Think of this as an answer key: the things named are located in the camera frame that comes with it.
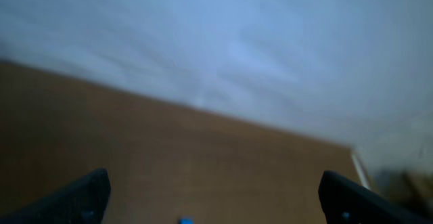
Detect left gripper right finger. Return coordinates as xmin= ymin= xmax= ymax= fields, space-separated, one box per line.
xmin=317 ymin=170 xmax=433 ymax=224

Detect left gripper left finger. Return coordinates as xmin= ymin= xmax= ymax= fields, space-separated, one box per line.
xmin=0 ymin=168 xmax=112 ymax=224

